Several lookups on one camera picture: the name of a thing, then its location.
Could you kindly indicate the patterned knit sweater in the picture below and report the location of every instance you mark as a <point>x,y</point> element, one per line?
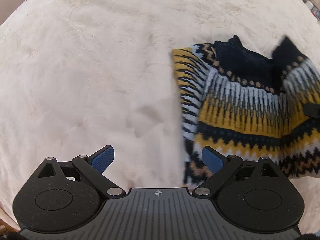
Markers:
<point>239,102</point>

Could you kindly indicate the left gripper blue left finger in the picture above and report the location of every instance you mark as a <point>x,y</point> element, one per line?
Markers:
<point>102,159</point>

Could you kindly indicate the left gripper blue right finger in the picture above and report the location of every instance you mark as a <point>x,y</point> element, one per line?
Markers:
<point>213,159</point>

